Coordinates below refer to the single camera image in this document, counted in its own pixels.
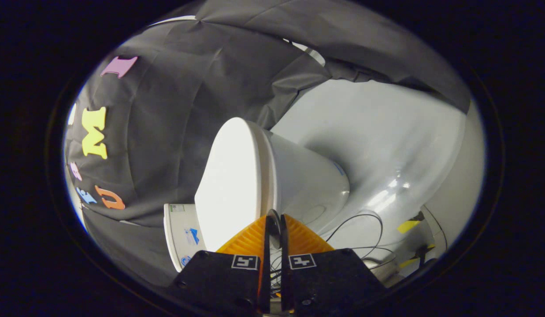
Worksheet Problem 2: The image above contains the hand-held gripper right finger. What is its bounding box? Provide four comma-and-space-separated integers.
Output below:
279, 214, 387, 314

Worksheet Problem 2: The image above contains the black backdrop cloth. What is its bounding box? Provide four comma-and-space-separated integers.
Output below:
63, 0, 471, 287

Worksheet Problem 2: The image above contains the black lid pull tab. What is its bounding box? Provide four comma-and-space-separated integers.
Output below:
268, 209, 282, 250

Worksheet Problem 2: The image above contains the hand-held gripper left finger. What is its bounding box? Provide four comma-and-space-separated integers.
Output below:
169, 214, 271, 315

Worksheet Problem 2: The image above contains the white toilet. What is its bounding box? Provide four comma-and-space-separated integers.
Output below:
163, 119, 350, 273

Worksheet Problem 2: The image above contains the white toilet lid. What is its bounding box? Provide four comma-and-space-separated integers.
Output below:
194, 117, 273, 252

